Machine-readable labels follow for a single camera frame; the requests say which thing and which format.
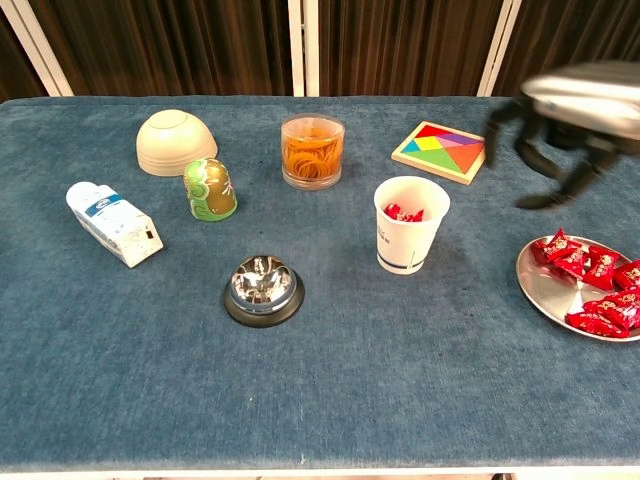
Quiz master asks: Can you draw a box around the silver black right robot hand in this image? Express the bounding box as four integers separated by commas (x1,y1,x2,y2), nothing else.
482,60,640,211

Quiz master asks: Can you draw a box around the round silver metal plate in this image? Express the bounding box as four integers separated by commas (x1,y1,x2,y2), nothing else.
515,234,640,343

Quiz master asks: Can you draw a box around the white paper cup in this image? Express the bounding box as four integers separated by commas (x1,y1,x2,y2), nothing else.
373,175,452,275

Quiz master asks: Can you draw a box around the dark brown curtain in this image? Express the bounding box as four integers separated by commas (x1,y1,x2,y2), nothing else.
492,0,640,97
0,14,49,104
27,0,294,97
318,0,506,97

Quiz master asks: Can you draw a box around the colourful wooden tangram puzzle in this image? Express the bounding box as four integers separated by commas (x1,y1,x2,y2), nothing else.
390,120,487,187

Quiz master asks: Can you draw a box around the clear jar of rubber bands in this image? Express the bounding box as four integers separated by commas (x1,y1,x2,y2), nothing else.
280,114,347,191

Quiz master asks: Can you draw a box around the chrome call bell black base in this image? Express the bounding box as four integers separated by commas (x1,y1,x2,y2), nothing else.
222,254,306,329

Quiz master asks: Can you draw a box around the green gold nesting doll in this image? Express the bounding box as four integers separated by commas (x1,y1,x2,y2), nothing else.
182,157,239,221

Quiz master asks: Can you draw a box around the cream upturned bowl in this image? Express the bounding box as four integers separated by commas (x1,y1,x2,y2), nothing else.
135,108,220,177

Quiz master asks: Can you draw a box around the blue felt table cloth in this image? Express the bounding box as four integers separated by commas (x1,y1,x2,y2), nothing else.
0,94,640,474

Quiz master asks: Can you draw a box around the white milk bottle blue label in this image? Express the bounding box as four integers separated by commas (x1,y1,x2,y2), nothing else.
65,180,165,269

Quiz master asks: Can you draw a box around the white partition frame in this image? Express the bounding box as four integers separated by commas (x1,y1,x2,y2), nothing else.
0,0,75,97
477,0,524,97
289,0,305,97
303,0,320,97

